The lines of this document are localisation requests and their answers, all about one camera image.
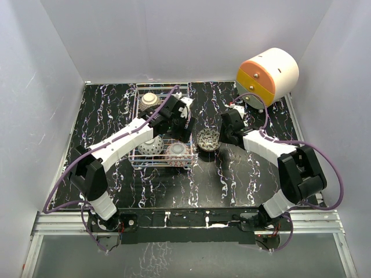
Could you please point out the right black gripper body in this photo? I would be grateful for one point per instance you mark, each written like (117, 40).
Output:
(225, 134)

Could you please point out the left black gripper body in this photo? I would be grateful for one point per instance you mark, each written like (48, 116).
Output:
(177, 131)

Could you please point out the brown leaf pattern bowl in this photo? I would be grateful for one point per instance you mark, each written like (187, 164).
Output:
(208, 140)

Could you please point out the red lattice white bowl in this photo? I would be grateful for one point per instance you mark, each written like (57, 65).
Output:
(178, 155)

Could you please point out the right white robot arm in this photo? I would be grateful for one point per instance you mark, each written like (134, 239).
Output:
(300, 174)

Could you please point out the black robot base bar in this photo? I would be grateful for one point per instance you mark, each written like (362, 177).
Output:
(196, 225)

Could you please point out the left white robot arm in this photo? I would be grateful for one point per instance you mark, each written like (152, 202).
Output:
(88, 172)

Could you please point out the black dotted white bowl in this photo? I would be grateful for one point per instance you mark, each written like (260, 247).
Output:
(151, 147)

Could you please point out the brown patterned bowl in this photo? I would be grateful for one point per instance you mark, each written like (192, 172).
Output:
(149, 100)

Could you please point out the round pastel drawer cabinet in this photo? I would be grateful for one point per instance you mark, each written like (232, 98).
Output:
(269, 75)

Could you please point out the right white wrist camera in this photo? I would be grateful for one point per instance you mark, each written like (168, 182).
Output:
(240, 109)

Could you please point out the white wire dish rack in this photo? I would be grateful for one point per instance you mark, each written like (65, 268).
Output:
(139, 161)

